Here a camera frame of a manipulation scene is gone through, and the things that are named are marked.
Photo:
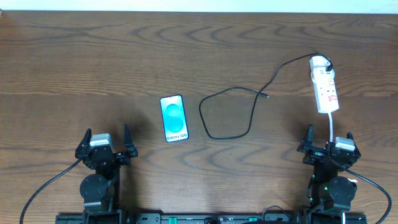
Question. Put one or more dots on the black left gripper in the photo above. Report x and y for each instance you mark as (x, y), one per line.
(106, 155)

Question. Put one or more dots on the white USB charger plug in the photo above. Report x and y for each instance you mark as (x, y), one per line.
(321, 61)

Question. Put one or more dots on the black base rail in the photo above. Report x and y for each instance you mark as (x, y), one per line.
(155, 218)

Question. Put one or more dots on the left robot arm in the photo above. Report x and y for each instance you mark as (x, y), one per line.
(100, 191)

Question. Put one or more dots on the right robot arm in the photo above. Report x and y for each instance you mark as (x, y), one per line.
(329, 193)

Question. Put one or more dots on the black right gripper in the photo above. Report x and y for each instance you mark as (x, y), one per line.
(327, 152)

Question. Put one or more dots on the white power strip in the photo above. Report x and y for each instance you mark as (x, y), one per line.
(325, 90)

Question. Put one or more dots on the blue Galaxy smartphone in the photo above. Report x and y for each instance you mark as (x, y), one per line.
(174, 119)

